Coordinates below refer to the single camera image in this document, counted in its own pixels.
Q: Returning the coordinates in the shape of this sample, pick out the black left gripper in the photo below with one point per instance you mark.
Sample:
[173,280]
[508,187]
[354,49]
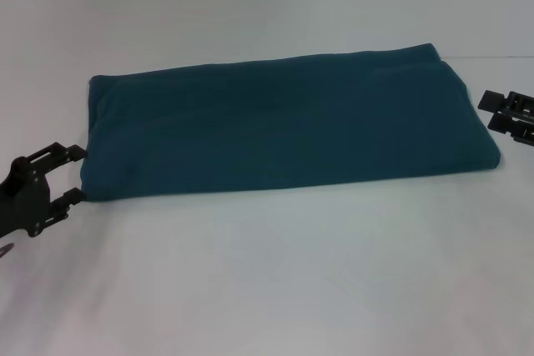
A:
[23,202]

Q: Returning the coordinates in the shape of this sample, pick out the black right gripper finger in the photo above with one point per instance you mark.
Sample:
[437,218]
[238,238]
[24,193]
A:
[500,101]
[507,126]

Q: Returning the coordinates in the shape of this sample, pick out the teal blue t-shirt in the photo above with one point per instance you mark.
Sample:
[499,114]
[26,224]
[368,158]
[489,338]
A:
[283,131]

